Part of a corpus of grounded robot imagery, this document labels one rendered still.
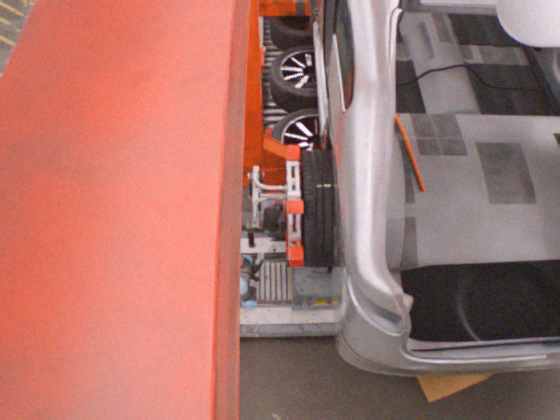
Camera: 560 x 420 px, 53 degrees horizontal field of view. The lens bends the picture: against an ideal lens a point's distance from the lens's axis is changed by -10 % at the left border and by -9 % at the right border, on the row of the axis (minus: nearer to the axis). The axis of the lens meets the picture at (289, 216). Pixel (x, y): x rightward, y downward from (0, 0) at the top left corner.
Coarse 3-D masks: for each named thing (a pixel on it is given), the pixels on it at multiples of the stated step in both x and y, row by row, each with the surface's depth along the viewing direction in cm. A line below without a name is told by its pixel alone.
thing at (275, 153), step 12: (264, 144) 374; (276, 144) 381; (264, 156) 376; (276, 156) 377; (264, 168) 386; (276, 168) 385; (300, 168) 385; (264, 180) 392; (276, 180) 392; (300, 180) 393
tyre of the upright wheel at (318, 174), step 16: (304, 160) 325; (320, 160) 325; (304, 176) 318; (320, 176) 317; (304, 192) 317; (320, 192) 314; (304, 208) 317; (320, 208) 313; (320, 224) 314; (320, 240) 317; (304, 256) 333; (320, 256) 325
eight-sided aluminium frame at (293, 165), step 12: (288, 168) 328; (288, 180) 323; (288, 192) 318; (300, 192) 318; (300, 216) 319; (288, 228) 366; (300, 228) 320; (288, 240) 361; (300, 240) 322; (288, 252) 358
